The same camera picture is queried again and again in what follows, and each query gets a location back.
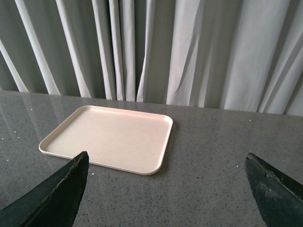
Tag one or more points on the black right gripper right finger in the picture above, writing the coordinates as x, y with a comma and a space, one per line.
279, 198

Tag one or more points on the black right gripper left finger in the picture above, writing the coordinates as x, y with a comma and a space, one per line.
54, 202

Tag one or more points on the beige rectangular plastic tray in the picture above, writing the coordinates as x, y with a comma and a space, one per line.
125, 140

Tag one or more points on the grey pleated curtain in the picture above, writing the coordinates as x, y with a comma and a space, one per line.
242, 55

